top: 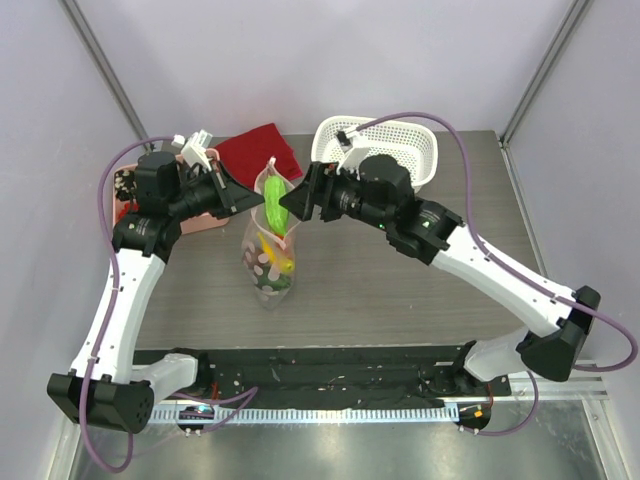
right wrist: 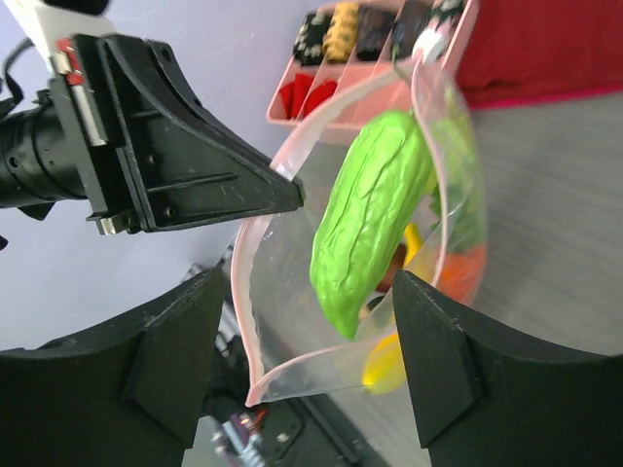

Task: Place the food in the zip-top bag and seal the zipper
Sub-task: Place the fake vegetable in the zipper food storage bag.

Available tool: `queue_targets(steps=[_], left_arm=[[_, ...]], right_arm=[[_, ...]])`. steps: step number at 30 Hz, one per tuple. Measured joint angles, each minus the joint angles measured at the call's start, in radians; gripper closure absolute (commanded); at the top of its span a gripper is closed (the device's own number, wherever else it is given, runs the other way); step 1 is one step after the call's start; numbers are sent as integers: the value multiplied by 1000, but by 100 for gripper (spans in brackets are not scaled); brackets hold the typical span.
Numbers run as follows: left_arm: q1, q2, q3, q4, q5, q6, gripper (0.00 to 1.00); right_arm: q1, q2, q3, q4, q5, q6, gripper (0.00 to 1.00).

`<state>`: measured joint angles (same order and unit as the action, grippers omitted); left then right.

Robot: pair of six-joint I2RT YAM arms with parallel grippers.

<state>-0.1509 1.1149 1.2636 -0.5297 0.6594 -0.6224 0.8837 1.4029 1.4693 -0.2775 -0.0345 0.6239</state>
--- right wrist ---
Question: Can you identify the toy purple onion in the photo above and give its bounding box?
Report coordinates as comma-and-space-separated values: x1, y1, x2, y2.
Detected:
372, 242, 410, 312

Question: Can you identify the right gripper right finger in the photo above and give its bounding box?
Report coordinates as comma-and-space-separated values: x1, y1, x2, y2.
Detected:
393, 271, 622, 466

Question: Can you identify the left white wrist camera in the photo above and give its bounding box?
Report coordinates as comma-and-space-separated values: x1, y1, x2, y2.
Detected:
4, 0, 117, 59

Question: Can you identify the toy yellow banana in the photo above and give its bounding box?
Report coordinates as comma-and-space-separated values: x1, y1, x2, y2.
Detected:
361, 222, 439, 395

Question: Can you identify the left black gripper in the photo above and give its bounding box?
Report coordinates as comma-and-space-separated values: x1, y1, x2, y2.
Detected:
1, 34, 304, 235

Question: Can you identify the red folded cloth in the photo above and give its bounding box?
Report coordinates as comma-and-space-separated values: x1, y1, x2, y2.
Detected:
457, 0, 622, 109

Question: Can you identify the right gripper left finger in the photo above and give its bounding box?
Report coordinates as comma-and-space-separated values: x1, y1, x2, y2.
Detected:
1, 269, 226, 466

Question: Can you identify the clear zip top bag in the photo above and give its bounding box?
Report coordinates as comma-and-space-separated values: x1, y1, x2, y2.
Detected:
231, 27, 487, 407

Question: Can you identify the toy orange carrot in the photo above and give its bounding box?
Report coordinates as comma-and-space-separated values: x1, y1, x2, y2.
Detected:
438, 243, 488, 305

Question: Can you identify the toy green cucumber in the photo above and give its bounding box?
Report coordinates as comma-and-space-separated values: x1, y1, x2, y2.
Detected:
310, 110, 436, 339

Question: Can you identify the pink compartment tray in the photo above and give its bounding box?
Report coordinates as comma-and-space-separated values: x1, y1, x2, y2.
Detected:
266, 0, 480, 145

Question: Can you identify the toy celery leek stalk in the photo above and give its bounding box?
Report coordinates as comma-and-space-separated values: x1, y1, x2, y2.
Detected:
432, 90, 487, 252

